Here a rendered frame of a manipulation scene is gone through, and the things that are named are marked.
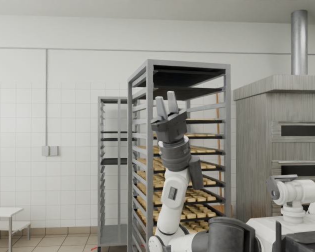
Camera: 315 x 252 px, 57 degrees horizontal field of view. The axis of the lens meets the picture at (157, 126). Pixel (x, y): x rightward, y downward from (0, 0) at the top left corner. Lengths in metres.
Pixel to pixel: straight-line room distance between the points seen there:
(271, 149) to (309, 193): 2.56
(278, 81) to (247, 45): 1.45
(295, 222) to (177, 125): 0.42
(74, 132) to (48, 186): 0.83
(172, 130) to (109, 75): 3.44
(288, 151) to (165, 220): 2.71
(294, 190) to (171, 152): 0.35
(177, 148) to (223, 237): 0.25
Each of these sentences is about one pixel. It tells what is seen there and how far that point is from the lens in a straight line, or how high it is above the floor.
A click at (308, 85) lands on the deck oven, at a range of 3.42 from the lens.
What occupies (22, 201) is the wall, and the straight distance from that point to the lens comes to 4.49.
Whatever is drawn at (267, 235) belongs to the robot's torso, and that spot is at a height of 1.19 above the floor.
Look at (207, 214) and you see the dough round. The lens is 1.76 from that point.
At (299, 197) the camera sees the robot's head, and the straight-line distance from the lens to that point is 0.91.
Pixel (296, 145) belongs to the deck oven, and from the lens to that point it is 3.59.
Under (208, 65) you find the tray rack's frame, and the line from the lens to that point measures 1.66.
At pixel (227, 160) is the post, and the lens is 1.68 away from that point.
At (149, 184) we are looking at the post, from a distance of 1.54.
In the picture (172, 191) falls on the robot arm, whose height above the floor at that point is 1.28.
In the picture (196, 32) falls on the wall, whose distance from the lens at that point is 4.42.
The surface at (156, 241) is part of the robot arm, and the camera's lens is 1.00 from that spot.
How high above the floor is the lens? 1.46
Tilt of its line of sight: level
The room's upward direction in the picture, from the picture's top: straight up
